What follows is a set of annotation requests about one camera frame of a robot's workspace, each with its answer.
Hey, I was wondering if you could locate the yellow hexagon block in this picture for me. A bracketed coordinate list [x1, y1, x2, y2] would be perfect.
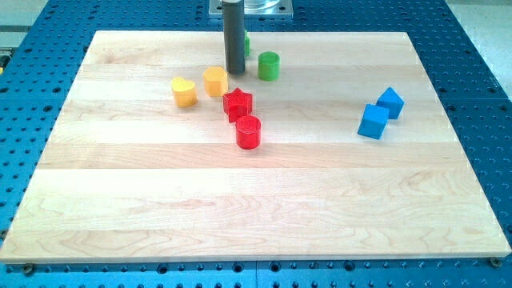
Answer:
[203, 66, 228, 97]

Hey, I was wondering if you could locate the yellow heart block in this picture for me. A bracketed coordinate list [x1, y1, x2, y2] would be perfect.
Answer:
[171, 77, 198, 108]

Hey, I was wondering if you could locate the red cylinder block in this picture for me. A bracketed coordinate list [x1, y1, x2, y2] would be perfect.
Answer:
[235, 115, 261, 150]

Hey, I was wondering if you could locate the red star block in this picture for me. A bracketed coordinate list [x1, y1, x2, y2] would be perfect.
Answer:
[222, 88, 253, 122]

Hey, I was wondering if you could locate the light wooden board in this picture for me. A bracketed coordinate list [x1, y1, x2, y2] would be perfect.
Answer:
[1, 30, 510, 264]

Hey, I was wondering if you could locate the green cylinder block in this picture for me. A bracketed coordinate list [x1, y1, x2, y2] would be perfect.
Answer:
[258, 51, 280, 82]

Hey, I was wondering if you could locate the green block behind rod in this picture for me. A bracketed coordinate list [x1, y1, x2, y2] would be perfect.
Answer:
[244, 30, 250, 58]

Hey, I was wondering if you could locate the blue cube block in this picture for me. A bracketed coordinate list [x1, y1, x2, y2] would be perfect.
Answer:
[358, 104, 389, 139]

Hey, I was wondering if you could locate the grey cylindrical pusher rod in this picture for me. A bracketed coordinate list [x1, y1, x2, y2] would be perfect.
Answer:
[222, 0, 245, 74]

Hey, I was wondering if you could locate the blue pentagon block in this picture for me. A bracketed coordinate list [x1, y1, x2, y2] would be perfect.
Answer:
[377, 87, 405, 119]

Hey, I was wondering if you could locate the left board clamp screw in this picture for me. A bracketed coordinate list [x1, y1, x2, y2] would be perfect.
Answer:
[21, 263, 34, 275]

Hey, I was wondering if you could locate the board clamp screw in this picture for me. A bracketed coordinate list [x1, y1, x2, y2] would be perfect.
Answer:
[489, 257, 502, 268]
[21, 263, 34, 275]

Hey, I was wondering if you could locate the right board clamp screw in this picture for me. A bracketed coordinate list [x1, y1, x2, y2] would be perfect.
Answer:
[489, 257, 502, 268]

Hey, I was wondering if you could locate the clear acrylic robot base plate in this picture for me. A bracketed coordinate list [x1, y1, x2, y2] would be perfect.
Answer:
[208, 0, 294, 19]

